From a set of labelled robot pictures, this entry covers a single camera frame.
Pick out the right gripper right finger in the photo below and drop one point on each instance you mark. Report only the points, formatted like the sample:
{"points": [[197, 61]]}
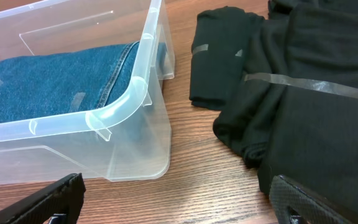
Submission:
{"points": [[294, 203]]}

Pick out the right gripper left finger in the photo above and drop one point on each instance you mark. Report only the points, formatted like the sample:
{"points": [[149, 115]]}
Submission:
{"points": [[59, 202]]}

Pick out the clear plastic storage bin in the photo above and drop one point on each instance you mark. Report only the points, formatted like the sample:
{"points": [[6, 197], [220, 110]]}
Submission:
{"points": [[128, 139]]}

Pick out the small black folded garment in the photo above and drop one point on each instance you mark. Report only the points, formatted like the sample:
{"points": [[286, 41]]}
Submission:
{"points": [[219, 50]]}

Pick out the large black taped garment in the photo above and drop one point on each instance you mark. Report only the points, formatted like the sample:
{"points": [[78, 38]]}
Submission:
{"points": [[295, 112]]}

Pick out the blue denim jeans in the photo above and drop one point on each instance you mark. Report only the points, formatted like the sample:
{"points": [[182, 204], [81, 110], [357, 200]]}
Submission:
{"points": [[47, 85]]}

